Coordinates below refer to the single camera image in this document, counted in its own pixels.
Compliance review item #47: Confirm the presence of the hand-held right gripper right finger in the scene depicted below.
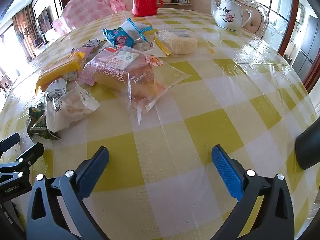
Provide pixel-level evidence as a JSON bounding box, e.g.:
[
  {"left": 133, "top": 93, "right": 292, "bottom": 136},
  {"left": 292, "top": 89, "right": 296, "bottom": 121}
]
[{"left": 211, "top": 144, "right": 297, "bottom": 240}]

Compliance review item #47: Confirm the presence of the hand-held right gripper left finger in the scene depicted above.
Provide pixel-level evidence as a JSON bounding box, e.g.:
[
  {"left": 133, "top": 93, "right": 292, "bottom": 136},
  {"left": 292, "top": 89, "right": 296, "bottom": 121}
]
[{"left": 26, "top": 146, "right": 110, "bottom": 240}]

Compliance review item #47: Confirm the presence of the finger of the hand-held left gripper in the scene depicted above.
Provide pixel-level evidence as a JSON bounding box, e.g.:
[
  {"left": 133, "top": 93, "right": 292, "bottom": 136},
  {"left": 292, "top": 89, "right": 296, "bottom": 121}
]
[
  {"left": 0, "top": 132, "right": 21, "bottom": 155},
  {"left": 0, "top": 142, "right": 45, "bottom": 187}
]

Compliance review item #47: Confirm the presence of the yellow snack packet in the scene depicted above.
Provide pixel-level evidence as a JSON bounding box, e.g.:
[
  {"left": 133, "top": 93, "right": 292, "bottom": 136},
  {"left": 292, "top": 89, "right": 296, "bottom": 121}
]
[{"left": 35, "top": 52, "right": 85, "bottom": 95}]

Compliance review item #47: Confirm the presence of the large clear cake bag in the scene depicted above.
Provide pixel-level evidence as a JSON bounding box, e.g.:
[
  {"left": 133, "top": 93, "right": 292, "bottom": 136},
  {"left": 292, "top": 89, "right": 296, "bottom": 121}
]
[{"left": 82, "top": 47, "right": 193, "bottom": 125}]

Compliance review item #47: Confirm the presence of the clear round cakes packet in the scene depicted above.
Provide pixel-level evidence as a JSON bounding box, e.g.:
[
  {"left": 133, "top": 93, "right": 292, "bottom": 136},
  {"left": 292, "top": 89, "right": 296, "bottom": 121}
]
[{"left": 153, "top": 29, "right": 215, "bottom": 57}]

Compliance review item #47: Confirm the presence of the white blue-edged snack packet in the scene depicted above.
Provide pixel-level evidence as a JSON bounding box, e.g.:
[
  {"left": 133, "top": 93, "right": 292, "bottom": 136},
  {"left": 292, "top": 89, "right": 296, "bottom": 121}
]
[{"left": 120, "top": 18, "right": 154, "bottom": 44}]

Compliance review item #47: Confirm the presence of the green snack packet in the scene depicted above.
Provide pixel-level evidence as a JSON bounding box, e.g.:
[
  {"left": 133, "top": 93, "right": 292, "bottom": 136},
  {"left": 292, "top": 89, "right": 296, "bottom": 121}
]
[
  {"left": 29, "top": 119, "right": 62, "bottom": 141},
  {"left": 28, "top": 101, "right": 48, "bottom": 122}
]

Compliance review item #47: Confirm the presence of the clear white balls snack packet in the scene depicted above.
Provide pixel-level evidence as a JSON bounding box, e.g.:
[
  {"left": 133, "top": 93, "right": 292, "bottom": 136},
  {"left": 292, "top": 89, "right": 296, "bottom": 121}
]
[{"left": 45, "top": 84, "right": 100, "bottom": 133}]

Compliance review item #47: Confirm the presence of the yellow checked tablecloth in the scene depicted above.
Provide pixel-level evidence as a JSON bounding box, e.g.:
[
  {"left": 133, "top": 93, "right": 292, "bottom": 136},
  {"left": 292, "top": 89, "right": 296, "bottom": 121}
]
[{"left": 0, "top": 7, "right": 320, "bottom": 240}]

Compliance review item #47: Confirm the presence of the dark rounded object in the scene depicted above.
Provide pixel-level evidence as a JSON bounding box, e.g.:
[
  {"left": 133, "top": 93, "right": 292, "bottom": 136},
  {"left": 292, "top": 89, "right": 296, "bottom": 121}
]
[{"left": 294, "top": 124, "right": 320, "bottom": 170}]

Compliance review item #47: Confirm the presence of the brown curtain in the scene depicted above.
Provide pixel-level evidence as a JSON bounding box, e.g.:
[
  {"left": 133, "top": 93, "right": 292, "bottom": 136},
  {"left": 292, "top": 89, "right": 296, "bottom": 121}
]
[{"left": 12, "top": 7, "right": 38, "bottom": 64}]

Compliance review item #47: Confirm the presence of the flat screen television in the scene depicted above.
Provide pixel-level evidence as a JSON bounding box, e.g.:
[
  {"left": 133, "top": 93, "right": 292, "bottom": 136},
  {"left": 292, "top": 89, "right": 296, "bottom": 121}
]
[{"left": 37, "top": 7, "right": 54, "bottom": 35}]

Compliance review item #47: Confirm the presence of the dark refrigerator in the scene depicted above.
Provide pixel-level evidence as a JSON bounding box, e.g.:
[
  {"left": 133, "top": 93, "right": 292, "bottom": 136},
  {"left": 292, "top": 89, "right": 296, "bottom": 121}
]
[{"left": 291, "top": 15, "right": 320, "bottom": 77}]

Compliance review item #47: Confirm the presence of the pink checked cloth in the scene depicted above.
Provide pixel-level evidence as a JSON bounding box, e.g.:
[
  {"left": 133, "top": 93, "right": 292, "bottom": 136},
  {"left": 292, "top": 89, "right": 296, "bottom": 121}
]
[{"left": 51, "top": 0, "right": 133, "bottom": 37}]

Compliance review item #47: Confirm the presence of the ornate white chair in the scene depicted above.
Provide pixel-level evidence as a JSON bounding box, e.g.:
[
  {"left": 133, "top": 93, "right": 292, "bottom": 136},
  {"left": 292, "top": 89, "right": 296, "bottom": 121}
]
[{"left": 232, "top": 0, "right": 269, "bottom": 39}]

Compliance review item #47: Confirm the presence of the white floral teapot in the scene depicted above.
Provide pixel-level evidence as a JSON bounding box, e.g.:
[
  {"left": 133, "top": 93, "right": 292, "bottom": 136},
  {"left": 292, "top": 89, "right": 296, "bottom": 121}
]
[{"left": 209, "top": 0, "right": 252, "bottom": 32}]

